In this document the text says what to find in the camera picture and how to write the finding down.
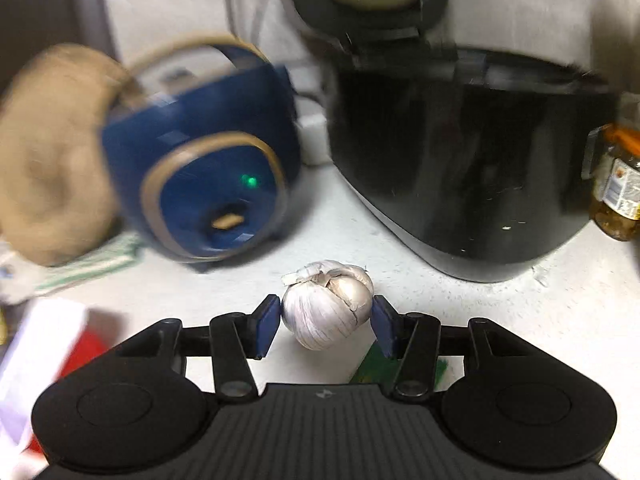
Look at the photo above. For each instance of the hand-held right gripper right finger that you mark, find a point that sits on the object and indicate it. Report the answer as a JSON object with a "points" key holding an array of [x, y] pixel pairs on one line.
{"points": [[382, 325]]}

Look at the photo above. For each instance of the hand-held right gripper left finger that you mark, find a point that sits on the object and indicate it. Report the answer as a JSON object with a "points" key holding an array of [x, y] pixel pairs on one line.
{"points": [[265, 325]]}

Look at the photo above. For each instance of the white garlic bulb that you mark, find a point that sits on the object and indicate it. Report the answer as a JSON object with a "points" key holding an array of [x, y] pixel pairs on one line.
{"points": [[320, 310]]}

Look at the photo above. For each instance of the green flat packet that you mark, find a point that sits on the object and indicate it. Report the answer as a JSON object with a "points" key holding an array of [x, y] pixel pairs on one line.
{"points": [[372, 367]]}

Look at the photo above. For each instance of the garlic skin scrap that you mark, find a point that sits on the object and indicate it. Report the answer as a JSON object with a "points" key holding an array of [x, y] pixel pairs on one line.
{"points": [[540, 276]]}

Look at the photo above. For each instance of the green striped white packet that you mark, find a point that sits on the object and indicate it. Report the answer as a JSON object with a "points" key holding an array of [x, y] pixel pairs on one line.
{"points": [[95, 262]]}

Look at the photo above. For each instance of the black cooker with open lid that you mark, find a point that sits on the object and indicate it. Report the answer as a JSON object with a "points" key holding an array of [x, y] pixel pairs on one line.
{"points": [[460, 160]]}

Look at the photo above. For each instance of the white power adapter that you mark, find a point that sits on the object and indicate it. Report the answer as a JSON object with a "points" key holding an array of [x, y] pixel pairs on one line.
{"points": [[312, 135]]}

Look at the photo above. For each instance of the blue electric cooker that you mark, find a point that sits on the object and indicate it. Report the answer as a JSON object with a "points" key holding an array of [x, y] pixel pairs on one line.
{"points": [[200, 125]]}

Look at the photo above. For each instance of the red and white box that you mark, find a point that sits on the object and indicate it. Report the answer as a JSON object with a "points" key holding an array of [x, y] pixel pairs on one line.
{"points": [[45, 350]]}

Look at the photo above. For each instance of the round brown woven mat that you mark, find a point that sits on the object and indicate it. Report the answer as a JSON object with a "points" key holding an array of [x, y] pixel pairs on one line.
{"points": [[45, 175]]}

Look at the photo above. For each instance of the glass jar with orange lid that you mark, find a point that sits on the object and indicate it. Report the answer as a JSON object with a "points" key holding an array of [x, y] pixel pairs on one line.
{"points": [[617, 185]]}

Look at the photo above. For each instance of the dark tall cabinet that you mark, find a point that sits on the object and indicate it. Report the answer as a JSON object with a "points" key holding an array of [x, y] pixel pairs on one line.
{"points": [[45, 0]]}

